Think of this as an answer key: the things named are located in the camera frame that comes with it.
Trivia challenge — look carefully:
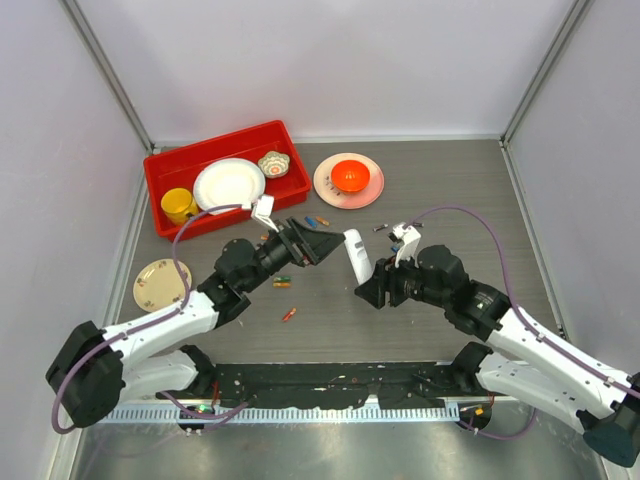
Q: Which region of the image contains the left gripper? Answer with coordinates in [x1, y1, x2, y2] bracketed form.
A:
[243, 217, 345, 293]

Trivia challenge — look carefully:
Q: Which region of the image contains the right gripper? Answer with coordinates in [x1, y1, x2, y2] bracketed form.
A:
[355, 247, 450, 309]

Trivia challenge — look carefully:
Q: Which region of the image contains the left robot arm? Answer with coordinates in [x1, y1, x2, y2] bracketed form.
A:
[45, 218, 345, 434]

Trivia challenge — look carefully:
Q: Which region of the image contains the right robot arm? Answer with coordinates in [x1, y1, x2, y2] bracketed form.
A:
[347, 243, 639, 468]

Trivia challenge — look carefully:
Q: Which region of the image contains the pink plate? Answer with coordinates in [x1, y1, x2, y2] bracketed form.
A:
[313, 153, 385, 210]

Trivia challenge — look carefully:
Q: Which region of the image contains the orange red battery low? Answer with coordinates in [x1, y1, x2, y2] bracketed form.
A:
[282, 307, 297, 322]

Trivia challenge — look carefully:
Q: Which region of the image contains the orange bowl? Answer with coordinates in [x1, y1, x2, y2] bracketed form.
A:
[330, 159, 371, 194]

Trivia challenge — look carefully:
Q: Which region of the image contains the small flower-shaped bowl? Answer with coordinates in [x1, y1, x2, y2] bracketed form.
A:
[257, 151, 291, 179]

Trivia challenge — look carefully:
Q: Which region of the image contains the white paper plate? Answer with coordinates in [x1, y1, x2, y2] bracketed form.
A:
[192, 158, 266, 215]

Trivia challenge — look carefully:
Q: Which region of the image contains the yellow mug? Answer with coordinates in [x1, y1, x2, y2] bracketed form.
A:
[160, 188, 199, 226]

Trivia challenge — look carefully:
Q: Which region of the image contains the red plastic bin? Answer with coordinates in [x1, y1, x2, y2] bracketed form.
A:
[144, 120, 311, 241]

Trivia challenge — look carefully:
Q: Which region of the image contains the cream floral plate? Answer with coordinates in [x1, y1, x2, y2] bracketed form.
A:
[132, 258, 187, 312]

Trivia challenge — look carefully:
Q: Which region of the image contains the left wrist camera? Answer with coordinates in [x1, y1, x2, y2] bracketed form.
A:
[251, 194, 278, 232]

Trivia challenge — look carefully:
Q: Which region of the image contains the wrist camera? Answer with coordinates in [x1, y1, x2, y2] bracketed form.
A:
[389, 223, 421, 267]
[251, 194, 278, 232]

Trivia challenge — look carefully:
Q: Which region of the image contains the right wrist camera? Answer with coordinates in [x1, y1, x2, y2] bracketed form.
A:
[389, 223, 421, 267]

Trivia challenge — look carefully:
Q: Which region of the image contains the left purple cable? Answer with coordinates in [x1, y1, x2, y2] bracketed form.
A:
[52, 203, 256, 435]

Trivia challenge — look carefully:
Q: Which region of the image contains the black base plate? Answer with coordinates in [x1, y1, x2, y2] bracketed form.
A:
[169, 362, 496, 410]

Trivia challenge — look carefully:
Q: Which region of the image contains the white cable duct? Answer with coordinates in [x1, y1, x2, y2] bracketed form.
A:
[100, 400, 460, 425]

